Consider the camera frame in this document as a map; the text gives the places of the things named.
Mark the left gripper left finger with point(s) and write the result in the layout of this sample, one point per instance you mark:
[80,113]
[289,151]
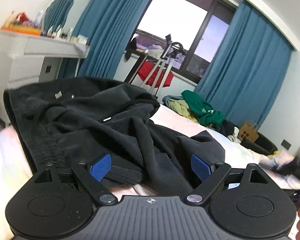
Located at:
[90,177]

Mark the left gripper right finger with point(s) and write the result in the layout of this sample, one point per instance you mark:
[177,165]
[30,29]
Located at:
[212,178]

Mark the black hooded jacket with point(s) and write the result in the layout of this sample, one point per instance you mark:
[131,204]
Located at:
[84,118]

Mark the brown paper bag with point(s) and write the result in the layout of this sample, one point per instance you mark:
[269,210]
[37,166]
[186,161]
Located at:
[248,131]

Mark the green sweatshirt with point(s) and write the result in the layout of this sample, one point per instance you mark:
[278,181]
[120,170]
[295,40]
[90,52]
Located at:
[204,113]

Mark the yellow-green fuzzy garment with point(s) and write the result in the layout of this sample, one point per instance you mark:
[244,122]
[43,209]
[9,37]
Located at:
[181,107]

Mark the right blue curtain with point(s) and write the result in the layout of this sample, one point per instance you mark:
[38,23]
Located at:
[246,74]

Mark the blue curtain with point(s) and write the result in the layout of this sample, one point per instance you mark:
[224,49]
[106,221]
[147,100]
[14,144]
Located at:
[108,26]
[246,74]

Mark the red cloth on rack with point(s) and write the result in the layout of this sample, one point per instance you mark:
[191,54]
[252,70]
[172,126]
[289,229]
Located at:
[145,70]

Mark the white dressing table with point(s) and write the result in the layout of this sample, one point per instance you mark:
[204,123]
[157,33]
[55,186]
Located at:
[26,59]

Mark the left blue curtain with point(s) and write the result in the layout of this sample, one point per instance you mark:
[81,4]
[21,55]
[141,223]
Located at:
[108,26]

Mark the wavy vanity mirror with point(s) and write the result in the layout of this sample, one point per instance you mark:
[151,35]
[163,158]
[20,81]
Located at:
[56,14]

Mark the orange tray of toiletries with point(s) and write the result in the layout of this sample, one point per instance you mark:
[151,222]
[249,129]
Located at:
[20,23]

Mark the wall power socket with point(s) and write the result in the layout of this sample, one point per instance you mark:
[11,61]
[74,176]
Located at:
[285,144]

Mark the window with black frame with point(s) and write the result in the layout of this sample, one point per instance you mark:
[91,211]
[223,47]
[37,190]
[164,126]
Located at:
[198,25]

